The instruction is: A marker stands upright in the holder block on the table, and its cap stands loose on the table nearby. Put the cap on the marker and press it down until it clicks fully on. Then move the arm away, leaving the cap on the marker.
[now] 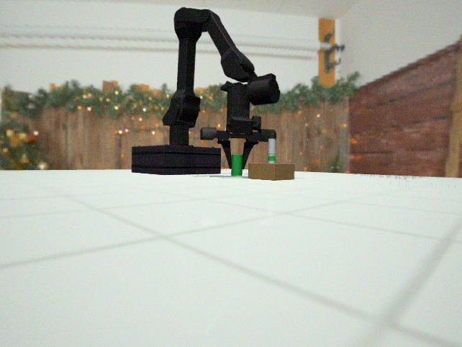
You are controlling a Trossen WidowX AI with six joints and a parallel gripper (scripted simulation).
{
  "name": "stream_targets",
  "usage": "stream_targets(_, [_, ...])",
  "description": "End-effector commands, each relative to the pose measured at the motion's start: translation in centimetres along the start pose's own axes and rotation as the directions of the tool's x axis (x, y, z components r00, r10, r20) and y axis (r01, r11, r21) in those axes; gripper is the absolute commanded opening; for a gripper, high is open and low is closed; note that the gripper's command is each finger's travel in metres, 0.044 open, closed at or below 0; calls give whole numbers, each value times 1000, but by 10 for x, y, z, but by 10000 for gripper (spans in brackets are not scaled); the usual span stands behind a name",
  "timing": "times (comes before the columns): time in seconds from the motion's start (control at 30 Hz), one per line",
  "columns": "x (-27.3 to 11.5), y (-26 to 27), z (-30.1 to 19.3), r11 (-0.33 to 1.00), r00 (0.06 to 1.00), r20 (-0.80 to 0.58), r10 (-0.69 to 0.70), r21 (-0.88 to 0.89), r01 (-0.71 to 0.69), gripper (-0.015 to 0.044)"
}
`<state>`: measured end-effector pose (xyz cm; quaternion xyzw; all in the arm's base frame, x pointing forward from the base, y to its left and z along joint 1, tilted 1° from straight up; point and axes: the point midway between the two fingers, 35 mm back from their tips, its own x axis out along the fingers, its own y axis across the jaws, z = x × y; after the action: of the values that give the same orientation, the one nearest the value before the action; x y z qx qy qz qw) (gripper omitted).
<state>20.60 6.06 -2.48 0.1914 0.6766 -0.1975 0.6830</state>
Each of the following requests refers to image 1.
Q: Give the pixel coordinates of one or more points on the green marker cap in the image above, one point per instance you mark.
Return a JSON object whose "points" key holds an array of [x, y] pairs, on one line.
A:
{"points": [[237, 165]]}

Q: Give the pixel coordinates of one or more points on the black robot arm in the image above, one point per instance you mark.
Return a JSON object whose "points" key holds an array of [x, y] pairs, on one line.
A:
{"points": [[189, 23]]}

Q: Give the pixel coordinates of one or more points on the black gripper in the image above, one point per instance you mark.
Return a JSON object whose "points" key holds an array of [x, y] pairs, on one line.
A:
{"points": [[210, 133]]}

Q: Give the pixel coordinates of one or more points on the tan block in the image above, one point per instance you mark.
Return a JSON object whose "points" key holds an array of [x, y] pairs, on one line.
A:
{"points": [[271, 171]]}

